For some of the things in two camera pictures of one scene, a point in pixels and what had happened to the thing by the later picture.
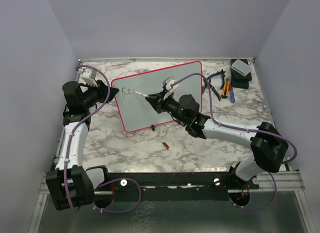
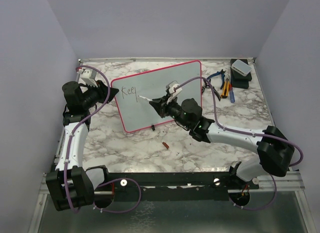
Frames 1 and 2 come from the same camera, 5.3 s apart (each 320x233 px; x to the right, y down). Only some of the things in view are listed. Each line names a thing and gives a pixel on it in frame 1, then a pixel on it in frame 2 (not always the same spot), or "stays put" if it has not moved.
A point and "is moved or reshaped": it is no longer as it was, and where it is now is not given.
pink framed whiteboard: x=136 y=112 stays put
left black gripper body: x=93 y=95 stays put
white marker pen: x=141 y=94 is moved or reshaped
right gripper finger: x=155 y=95 → x=163 y=99
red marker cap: x=165 y=145 stays put
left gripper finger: x=112 y=92 stays put
